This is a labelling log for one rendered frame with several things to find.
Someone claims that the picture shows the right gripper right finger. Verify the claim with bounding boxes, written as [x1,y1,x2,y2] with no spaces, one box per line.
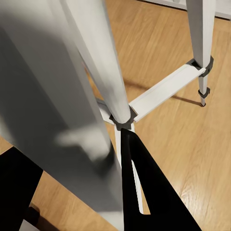
[120,128,202,231]

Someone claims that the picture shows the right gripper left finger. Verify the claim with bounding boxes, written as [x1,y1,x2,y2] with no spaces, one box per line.
[0,147,44,231]

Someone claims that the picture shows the camera tripod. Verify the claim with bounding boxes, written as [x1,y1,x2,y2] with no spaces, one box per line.
[0,0,216,231]

